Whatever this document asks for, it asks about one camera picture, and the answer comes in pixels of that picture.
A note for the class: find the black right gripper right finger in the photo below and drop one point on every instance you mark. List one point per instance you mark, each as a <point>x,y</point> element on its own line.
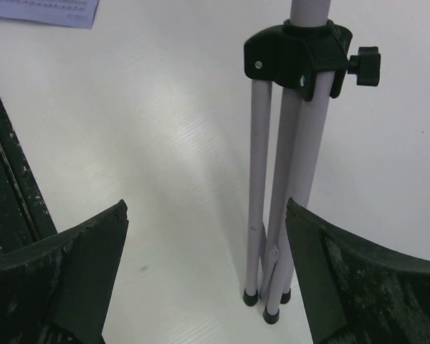
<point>354,290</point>

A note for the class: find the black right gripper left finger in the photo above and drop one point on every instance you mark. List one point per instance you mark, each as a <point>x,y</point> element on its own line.
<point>58,290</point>

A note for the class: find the lilac perforated music stand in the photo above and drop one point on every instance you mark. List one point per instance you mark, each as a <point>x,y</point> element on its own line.
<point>296,68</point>

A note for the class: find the lilac sheet music page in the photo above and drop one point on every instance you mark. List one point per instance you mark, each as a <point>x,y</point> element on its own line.
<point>64,13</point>

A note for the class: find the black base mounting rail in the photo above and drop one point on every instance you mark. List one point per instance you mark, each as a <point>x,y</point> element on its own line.
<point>24,216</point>

